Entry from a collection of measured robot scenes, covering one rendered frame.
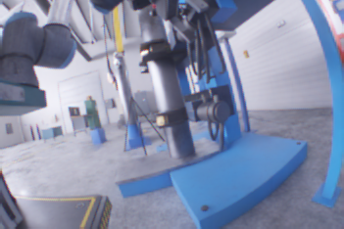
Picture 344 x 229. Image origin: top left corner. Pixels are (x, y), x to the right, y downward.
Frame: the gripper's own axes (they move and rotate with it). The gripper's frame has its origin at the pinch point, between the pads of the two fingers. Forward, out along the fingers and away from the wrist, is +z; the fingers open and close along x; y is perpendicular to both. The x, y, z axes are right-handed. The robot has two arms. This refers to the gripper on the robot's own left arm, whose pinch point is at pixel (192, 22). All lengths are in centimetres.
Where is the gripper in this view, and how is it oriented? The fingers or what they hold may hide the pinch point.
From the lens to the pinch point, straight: 37.8
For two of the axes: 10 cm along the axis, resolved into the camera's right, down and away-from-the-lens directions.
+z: 6.1, 7.9, -0.8
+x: -0.4, 1.4, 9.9
